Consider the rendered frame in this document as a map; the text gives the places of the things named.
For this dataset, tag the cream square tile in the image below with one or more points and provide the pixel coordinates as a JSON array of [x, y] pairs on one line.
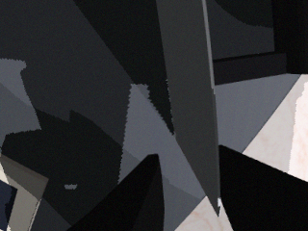
[[21, 190]]

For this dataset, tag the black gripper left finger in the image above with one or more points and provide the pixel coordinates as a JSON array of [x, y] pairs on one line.
[[136, 204]]

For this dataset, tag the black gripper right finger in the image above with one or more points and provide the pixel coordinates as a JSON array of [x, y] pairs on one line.
[[258, 197]]

